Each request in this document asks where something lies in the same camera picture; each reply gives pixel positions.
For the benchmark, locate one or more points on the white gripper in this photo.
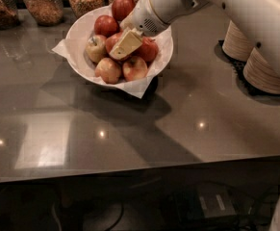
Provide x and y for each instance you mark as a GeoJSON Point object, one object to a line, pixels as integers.
{"type": "Point", "coordinates": [144, 15]}

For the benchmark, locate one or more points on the red apple with sticker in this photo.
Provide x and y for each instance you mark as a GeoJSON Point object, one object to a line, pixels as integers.
{"type": "Point", "coordinates": [110, 42]}

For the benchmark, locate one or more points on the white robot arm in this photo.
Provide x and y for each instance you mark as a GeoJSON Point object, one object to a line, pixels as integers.
{"type": "Point", "coordinates": [259, 20]}

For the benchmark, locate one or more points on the top red apple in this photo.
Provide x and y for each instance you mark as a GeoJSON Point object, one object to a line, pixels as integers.
{"type": "Point", "coordinates": [121, 8]}

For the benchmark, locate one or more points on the red apple upper left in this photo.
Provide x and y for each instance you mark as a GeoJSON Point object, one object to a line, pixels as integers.
{"type": "Point", "coordinates": [105, 25]}

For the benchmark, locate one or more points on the red apple right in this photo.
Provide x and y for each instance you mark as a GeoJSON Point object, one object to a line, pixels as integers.
{"type": "Point", "coordinates": [148, 50]}

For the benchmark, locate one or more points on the white bowl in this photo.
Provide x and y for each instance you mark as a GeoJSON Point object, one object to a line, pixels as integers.
{"type": "Point", "coordinates": [78, 39]}

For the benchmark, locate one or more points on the yellow apple front right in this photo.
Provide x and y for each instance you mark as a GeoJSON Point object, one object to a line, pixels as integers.
{"type": "Point", "coordinates": [134, 68]}

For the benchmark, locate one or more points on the yellow apple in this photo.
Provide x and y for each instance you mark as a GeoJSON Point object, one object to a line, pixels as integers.
{"type": "Point", "coordinates": [108, 70]}
{"type": "Point", "coordinates": [134, 68]}

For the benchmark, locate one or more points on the yellow-green apple left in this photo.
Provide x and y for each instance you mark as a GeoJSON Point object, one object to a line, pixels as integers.
{"type": "Point", "coordinates": [96, 48]}

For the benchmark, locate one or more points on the yellow apple front left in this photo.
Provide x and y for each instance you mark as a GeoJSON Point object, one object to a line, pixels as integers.
{"type": "Point", "coordinates": [108, 70]}

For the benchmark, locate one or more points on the white paper liner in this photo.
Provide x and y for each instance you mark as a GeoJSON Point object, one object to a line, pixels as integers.
{"type": "Point", "coordinates": [136, 88]}

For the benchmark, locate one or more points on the glass jar with granola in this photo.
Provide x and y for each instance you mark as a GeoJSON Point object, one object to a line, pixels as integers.
{"type": "Point", "coordinates": [46, 12]}

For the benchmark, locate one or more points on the rear stack paper bowls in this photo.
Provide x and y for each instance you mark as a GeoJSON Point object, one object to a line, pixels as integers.
{"type": "Point", "coordinates": [236, 45]}

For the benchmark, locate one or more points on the black rubber mat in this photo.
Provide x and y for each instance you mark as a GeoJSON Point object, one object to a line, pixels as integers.
{"type": "Point", "coordinates": [239, 66]}

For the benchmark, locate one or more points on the dark box under table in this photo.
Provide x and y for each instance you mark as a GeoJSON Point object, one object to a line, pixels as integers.
{"type": "Point", "coordinates": [204, 202]}

